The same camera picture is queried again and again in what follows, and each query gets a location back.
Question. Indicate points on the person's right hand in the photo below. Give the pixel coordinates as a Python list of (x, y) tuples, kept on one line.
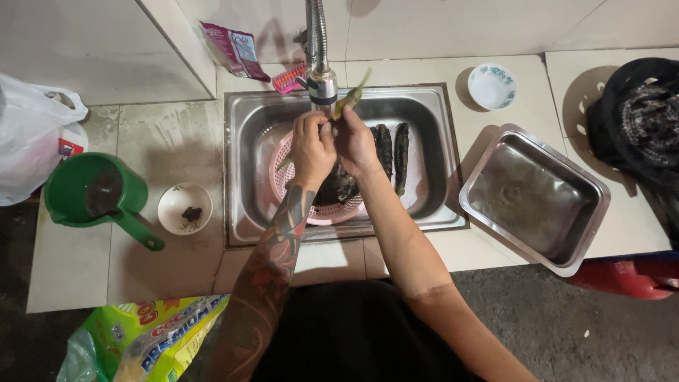
[(354, 146)]

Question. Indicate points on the person's black clothing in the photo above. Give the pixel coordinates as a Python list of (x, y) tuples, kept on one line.
[(355, 334)]

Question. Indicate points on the rectangular stainless steel tray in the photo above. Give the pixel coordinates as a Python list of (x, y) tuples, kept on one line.
[(533, 199)]

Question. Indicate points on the green plastic water dipper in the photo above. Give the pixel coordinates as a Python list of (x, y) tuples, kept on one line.
[(98, 193)]

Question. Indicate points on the white container with red label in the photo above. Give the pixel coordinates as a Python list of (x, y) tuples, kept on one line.
[(73, 144)]

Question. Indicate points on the person's right fingers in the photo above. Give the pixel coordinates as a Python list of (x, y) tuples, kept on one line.
[(342, 124)]

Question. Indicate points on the white bowl with dark scraps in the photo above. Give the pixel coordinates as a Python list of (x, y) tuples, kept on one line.
[(185, 208)]

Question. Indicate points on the yellow green printed rice sack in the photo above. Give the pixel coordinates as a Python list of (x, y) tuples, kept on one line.
[(148, 339)]

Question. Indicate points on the pink plastic colander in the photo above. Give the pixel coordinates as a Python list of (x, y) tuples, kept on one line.
[(297, 191)]

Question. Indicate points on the pink scrub brush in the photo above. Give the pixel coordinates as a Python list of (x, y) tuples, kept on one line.
[(289, 78)]

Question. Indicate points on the black colander with dark contents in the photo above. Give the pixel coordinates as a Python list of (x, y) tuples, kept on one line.
[(639, 119)]

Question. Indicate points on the heap of dark fish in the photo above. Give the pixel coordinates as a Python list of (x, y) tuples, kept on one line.
[(336, 185)]

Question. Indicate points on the white bowl with blue pattern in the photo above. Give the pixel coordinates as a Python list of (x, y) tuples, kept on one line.
[(492, 86)]

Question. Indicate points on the person's left hand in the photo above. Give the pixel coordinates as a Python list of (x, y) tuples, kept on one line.
[(310, 154)]

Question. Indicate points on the maroon sachet packet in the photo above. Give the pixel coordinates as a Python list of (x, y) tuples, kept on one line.
[(233, 50)]

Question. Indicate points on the person's left fingers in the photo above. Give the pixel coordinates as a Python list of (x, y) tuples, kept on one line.
[(318, 123)]

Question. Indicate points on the white plastic bag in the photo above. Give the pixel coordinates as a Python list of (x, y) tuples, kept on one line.
[(29, 135)]

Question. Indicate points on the chrome sink faucet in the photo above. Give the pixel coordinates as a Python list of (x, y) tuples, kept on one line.
[(320, 50)]

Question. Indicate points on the stainless steel sink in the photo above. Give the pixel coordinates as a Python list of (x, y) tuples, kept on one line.
[(345, 164)]

